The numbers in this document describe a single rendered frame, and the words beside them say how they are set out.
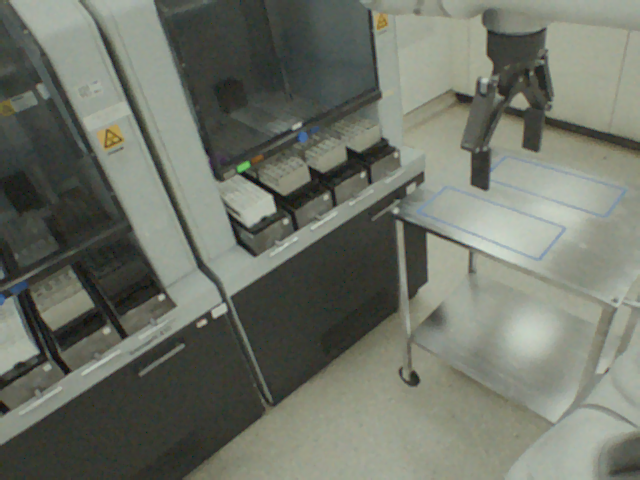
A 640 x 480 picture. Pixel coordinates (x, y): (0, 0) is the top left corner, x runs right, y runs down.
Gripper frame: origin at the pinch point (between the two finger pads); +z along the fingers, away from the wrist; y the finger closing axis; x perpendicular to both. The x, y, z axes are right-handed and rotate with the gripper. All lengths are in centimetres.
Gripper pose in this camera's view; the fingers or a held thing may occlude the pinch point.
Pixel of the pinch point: (506, 161)
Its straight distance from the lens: 79.5
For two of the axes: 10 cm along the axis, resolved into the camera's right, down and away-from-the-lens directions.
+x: -6.3, -4.0, 6.6
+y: 7.6, -5.0, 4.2
